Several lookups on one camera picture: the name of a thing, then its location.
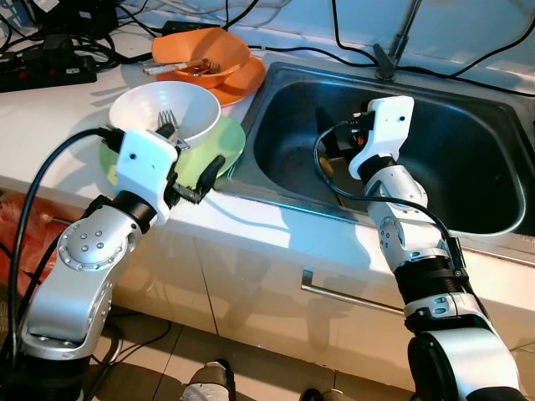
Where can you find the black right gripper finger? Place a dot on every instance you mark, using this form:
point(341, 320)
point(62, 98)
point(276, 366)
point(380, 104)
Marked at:
point(326, 132)

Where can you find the light green plate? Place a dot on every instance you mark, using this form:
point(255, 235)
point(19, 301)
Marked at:
point(226, 142)

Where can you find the white bowl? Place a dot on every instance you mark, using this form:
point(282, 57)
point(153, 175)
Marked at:
point(138, 104)

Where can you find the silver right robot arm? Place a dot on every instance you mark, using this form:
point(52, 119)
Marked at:
point(401, 225)

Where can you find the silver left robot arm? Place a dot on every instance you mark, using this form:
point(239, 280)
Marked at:
point(84, 251)

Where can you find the white kitchen cabinet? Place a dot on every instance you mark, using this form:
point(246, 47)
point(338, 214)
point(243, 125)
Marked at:
point(251, 292)

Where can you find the silver fork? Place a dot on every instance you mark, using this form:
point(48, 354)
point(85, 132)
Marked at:
point(170, 121)

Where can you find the dark metal faucet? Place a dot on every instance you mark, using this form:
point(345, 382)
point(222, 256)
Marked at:
point(386, 63)

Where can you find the orange bowl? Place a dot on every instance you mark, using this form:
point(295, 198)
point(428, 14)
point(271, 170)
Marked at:
point(201, 46)

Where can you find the orange plate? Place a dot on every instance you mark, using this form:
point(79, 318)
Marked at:
point(247, 83)

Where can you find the stainless steel sink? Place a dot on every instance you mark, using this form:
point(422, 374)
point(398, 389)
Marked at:
point(468, 167)

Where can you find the black power strip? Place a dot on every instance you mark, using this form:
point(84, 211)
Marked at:
point(50, 71)

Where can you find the black power adapter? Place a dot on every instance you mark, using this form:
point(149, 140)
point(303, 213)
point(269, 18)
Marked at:
point(75, 15)

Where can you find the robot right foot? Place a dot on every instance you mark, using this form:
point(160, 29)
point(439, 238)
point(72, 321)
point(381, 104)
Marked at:
point(326, 395)

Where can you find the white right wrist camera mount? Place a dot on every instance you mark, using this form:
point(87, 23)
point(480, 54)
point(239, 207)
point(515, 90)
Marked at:
point(389, 125)

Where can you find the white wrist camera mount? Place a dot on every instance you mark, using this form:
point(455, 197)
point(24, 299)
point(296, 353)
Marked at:
point(389, 125)
point(142, 171)

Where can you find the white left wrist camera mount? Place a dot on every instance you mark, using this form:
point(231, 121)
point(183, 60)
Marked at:
point(142, 171)

